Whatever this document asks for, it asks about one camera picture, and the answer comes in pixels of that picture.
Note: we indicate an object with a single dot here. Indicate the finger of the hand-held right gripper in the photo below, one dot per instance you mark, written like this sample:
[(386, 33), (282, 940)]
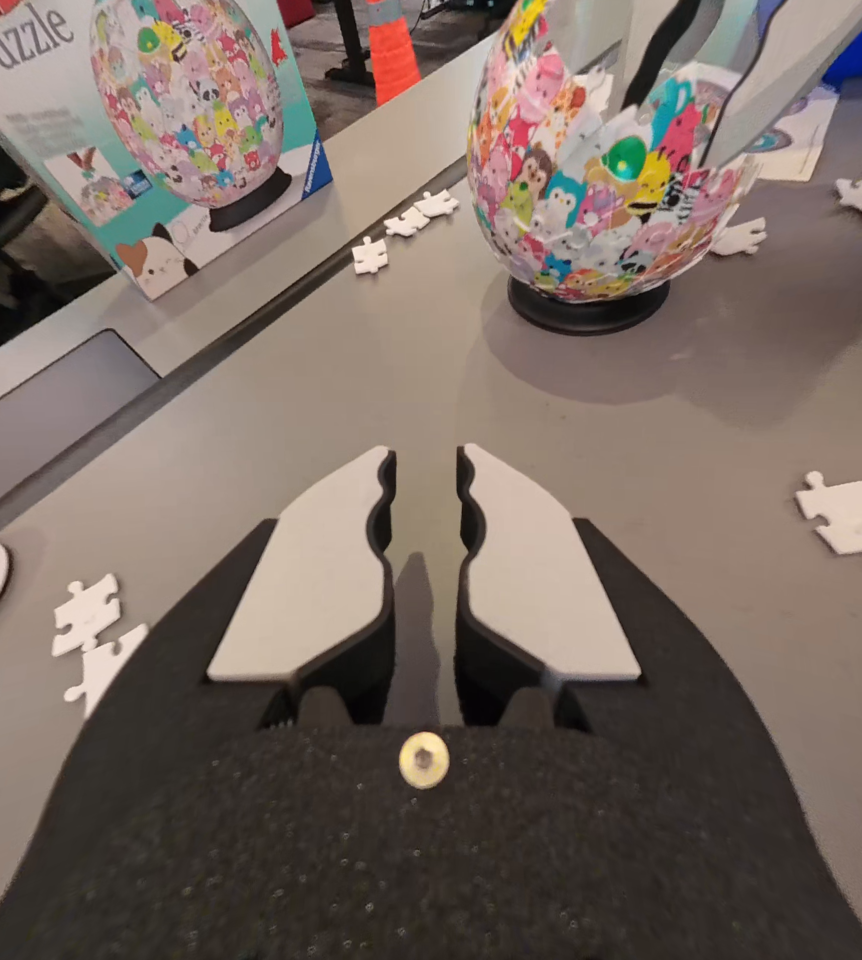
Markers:
[(798, 53), (618, 38)]

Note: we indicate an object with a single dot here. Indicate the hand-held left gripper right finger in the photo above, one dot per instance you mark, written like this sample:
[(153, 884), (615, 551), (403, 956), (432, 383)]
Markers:
[(551, 600)]

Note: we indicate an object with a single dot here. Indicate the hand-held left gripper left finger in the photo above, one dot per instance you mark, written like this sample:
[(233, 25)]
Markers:
[(304, 600)]

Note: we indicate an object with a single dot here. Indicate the colourful puzzle ball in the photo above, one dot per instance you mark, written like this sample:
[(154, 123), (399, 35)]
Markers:
[(581, 195)]

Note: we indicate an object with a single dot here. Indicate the black ball stand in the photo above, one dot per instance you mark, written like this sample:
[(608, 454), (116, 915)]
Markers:
[(588, 312)]

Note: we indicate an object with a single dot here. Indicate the puzzle instruction leaflet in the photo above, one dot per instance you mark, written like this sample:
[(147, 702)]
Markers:
[(798, 143)]

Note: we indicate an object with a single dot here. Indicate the teal puzzle box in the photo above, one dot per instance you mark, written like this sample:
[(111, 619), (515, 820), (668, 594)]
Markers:
[(131, 135)]

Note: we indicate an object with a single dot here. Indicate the orange plastic object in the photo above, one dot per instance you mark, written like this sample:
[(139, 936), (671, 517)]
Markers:
[(394, 60)]

